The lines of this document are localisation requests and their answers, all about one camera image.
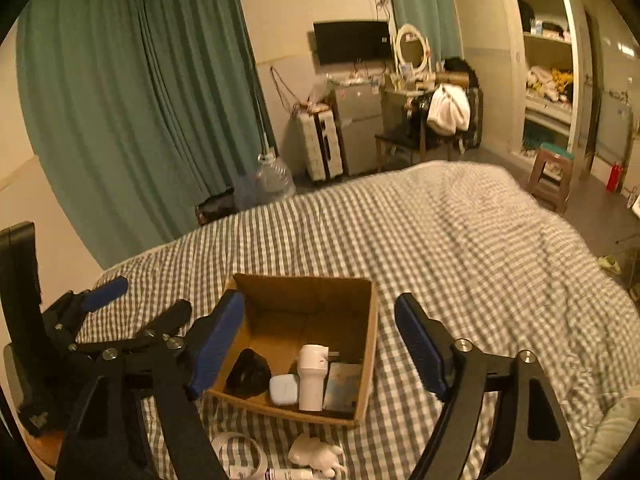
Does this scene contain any black furry garment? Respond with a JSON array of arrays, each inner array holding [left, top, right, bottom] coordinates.
[[442, 56, 479, 87]]

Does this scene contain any white suitcase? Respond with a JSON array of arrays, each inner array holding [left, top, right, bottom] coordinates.
[[294, 107, 345, 182]]

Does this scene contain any white cloth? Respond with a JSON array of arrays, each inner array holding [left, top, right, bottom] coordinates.
[[425, 83, 472, 136]]

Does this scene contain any black bag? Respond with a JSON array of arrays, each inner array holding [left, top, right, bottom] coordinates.
[[457, 85, 485, 155]]

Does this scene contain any pile of folded clothes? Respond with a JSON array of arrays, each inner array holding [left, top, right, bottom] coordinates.
[[524, 64, 574, 104]]

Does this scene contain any green curtain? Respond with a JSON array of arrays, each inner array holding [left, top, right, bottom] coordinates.
[[16, 0, 201, 269], [142, 0, 279, 211], [382, 0, 464, 67]]

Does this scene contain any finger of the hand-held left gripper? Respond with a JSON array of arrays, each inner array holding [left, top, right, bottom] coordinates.
[[65, 299, 195, 357], [42, 276, 130, 332]]

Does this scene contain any brown cardboard box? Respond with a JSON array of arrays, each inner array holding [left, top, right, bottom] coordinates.
[[202, 273, 380, 429]]

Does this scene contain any white cylindrical bottle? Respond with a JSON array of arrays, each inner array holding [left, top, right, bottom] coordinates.
[[297, 343, 331, 412]]

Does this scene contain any grey mini fridge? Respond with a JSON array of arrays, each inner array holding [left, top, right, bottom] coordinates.
[[332, 82, 389, 177]]

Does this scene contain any clear water jug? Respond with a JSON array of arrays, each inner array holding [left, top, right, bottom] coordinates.
[[255, 152, 297, 207]]

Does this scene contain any brown plastic stool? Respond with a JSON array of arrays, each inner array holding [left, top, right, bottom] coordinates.
[[524, 142, 576, 214]]

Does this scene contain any dark wooden chair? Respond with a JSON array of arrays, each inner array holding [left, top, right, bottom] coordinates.
[[374, 100, 454, 172]]

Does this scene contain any white tube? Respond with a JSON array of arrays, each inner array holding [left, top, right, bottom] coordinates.
[[229, 465, 316, 480]]

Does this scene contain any white earbuds case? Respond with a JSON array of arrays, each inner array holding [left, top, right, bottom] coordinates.
[[268, 373, 300, 406]]

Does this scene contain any clear tape roll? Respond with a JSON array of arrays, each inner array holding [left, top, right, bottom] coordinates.
[[210, 432, 266, 480]]

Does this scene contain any small grey booklet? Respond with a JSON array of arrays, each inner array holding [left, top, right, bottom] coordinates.
[[322, 361, 364, 414]]

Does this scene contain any black box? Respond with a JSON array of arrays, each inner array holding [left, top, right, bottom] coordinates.
[[194, 187, 239, 226]]

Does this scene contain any red fire extinguisher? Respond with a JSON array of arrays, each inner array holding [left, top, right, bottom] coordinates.
[[605, 161, 625, 194]]

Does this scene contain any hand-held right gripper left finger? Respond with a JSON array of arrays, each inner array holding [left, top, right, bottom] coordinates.
[[55, 290, 246, 480]]

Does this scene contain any white animal figurine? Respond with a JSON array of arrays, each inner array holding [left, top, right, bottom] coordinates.
[[288, 433, 347, 476]]

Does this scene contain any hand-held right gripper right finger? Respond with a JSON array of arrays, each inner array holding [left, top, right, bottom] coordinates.
[[394, 292, 584, 480]]

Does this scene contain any pale green pillow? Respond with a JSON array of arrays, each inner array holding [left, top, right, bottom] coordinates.
[[579, 394, 640, 477]]

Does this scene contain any white wardrobe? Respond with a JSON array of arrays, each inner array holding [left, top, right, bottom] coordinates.
[[452, 0, 592, 182]]

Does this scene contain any black television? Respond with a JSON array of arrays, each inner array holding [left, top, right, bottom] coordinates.
[[312, 20, 391, 67]]

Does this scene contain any white oval vanity mirror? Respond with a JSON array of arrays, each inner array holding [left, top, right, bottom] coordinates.
[[394, 23, 434, 79]]

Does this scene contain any black rounded gadget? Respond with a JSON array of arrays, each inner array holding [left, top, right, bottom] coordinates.
[[225, 348, 271, 400]]

